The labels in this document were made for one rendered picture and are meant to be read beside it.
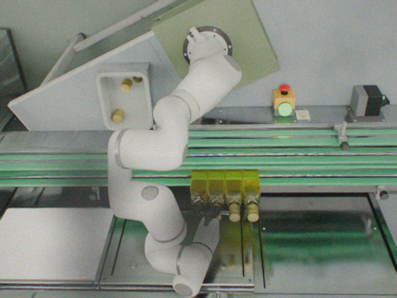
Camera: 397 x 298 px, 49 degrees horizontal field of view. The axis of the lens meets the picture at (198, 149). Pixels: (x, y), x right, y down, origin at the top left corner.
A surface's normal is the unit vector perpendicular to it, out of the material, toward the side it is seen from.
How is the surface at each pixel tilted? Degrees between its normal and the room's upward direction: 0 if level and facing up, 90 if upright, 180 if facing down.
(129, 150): 36
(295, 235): 90
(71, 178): 90
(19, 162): 90
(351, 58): 0
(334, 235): 90
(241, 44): 1
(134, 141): 61
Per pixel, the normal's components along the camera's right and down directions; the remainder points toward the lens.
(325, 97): -0.04, 0.58
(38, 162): -0.04, -0.81
